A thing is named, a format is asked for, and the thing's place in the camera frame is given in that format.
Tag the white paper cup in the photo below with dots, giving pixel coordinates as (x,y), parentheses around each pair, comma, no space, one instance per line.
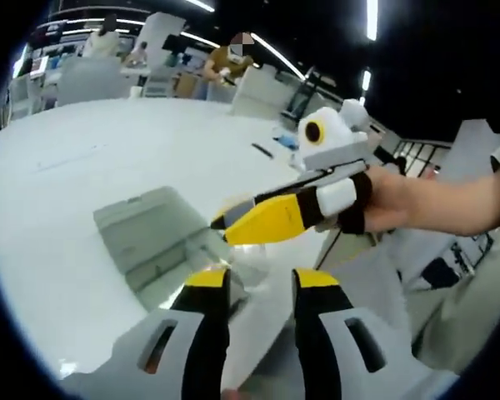
(135,91)

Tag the blue cloth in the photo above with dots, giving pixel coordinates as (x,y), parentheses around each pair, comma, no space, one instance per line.
(286,141)

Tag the grey mesh office chair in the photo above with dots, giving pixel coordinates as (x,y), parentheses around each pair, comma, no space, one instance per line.
(371,291)

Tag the black pen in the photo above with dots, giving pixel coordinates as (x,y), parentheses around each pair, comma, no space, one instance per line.
(262,150)

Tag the person's right hand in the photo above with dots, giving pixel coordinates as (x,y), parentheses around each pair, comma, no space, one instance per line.
(389,204)

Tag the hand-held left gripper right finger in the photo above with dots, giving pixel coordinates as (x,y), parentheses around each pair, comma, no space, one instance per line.
(316,325)

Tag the grey chair back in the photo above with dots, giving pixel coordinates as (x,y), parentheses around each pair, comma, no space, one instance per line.
(89,81)

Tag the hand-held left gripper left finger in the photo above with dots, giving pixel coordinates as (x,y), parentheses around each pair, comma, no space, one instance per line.
(204,325)

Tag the white board panel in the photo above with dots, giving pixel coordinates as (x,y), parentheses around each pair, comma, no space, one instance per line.
(266,93)

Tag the black metal stand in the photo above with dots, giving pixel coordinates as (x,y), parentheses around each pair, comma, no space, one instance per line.
(302,96)

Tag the clear plastic compartment box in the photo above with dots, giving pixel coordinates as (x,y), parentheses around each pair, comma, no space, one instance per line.
(150,233)

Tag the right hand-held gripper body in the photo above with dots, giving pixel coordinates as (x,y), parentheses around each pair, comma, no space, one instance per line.
(333,141)

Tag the black railing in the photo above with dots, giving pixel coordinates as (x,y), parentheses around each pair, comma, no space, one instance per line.
(421,154)

